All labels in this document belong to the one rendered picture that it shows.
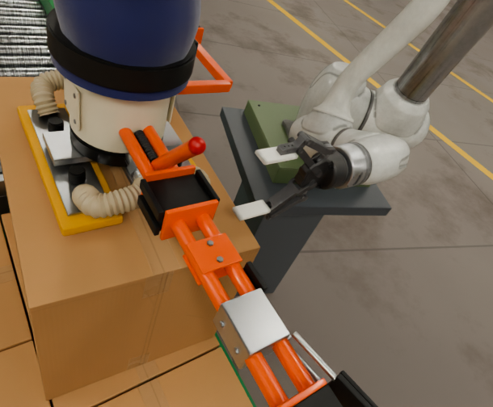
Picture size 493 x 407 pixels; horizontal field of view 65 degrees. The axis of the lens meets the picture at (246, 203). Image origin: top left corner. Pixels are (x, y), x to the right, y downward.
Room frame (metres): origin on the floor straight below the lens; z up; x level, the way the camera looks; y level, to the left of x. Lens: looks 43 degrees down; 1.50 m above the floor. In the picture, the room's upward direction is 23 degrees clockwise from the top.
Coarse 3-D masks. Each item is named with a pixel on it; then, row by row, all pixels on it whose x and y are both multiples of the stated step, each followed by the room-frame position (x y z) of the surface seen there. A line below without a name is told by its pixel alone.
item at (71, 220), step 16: (32, 112) 0.56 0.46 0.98; (64, 112) 0.60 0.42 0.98; (32, 128) 0.53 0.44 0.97; (48, 128) 0.53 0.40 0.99; (64, 128) 0.56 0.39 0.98; (32, 144) 0.49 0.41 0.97; (48, 160) 0.47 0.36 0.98; (48, 176) 0.44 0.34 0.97; (64, 176) 0.45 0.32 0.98; (80, 176) 0.44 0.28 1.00; (96, 176) 0.48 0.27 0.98; (48, 192) 0.40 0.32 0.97; (64, 192) 0.41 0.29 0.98; (64, 208) 0.39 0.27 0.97; (64, 224) 0.36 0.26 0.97; (80, 224) 0.37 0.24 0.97; (96, 224) 0.39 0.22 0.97; (112, 224) 0.41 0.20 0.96
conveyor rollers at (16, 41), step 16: (0, 0) 1.68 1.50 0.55; (16, 0) 1.74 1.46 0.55; (32, 0) 1.85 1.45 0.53; (0, 16) 1.54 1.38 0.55; (16, 16) 1.60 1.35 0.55; (32, 16) 1.70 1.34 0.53; (0, 32) 1.45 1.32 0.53; (16, 32) 1.50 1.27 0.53; (32, 32) 1.55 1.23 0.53; (0, 48) 1.32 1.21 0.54; (16, 48) 1.36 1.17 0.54; (32, 48) 1.41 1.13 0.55; (0, 64) 1.24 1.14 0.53; (16, 64) 1.28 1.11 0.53; (32, 64) 1.33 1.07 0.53; (48, 64) 1.37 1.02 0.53
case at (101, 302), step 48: (0, 96) 0.61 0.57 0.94; (0, 144) 0.48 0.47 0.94; (48, 240) 0.34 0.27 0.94; (96, 240) 0.37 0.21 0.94; (144, 240) 0.41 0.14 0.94; (240, 240) 0.50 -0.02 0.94; (48, 288) 0.26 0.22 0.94; (96, 288) 0.29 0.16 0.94; (144, 288) 0.34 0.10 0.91; (192, 288) 0.42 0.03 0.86; (48, 336) 0.24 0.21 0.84; (96, 336) 0.29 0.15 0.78; (144, 336) 0.36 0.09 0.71; (192, 336) 0.45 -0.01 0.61; (48, 384) 0.23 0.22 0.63
